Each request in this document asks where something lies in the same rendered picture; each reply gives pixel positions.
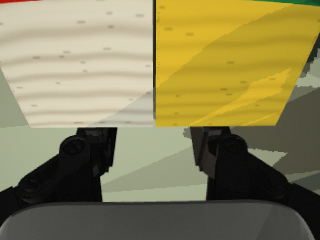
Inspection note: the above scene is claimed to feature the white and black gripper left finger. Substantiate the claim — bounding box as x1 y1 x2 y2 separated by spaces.
0 127 118 227

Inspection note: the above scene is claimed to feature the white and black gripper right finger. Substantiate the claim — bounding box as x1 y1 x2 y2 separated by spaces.
190 126 320 240

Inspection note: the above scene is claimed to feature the yellow cube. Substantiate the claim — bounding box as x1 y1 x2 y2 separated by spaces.
154 0 320 127

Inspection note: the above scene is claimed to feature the grey striped cube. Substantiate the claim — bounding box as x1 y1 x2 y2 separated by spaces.
0 0 153 128

